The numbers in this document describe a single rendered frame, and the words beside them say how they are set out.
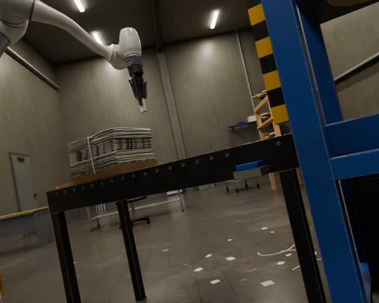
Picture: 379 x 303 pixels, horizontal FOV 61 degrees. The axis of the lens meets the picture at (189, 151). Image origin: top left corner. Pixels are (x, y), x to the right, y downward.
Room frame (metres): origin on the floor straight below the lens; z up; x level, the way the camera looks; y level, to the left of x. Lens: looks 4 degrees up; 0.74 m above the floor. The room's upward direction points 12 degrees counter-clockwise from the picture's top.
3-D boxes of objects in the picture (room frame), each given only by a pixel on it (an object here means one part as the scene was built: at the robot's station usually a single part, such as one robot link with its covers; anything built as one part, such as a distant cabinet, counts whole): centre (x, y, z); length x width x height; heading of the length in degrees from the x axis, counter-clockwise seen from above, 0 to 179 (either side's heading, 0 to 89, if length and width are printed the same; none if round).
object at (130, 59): (1.66, 0.19, 1.36); 0.09 x 0.09 x 0.06
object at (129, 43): (1.67, 0.19, 1.47); 0.13 x 0.11 x 0.16; 30
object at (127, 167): (1.73, 0.33, 0.83); 0.29 x 0.16 x 0.04; 147
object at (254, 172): (1.12, -0.19, 0.69); 0.10 x 0.10 x 0.03; 61
